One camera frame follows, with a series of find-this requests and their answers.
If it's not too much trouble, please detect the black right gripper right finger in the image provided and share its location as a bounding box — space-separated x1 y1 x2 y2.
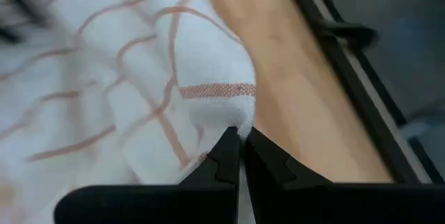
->
244 127 445 224

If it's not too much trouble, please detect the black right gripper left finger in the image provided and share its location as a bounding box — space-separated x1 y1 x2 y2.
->
54 125 241 224

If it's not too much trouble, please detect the black clamp on rail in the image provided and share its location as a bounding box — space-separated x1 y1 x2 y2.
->
318 18 380 49

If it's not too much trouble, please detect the black table edge rail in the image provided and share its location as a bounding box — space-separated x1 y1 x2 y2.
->
280 0 445 185

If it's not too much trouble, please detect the white towel with red stripes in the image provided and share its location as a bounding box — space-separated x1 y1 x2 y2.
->
0 0 257 224

